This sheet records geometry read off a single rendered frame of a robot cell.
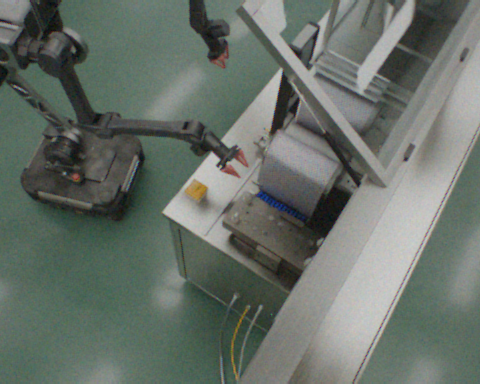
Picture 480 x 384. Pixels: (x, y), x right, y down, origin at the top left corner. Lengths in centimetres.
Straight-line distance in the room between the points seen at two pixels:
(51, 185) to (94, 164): 27
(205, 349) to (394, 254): 154
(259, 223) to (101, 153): 138
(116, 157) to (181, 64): 105
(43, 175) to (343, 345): 212
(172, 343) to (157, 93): 173
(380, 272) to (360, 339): 20
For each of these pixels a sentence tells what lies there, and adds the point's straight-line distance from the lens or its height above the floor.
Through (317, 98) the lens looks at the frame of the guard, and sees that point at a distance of 108.
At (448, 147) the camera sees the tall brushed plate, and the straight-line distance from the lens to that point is 163.
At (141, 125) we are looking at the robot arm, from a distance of 183.
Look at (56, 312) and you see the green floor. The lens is 285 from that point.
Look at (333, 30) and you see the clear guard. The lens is 119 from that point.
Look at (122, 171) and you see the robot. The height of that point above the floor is 24.
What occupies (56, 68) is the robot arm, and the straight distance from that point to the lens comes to 169.
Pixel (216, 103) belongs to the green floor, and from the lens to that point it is 337.
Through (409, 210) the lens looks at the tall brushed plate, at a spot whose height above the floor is 144.
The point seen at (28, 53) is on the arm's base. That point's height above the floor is 147.
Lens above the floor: 264
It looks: 63 degrees down
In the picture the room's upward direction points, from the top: 8 degrees clockwise
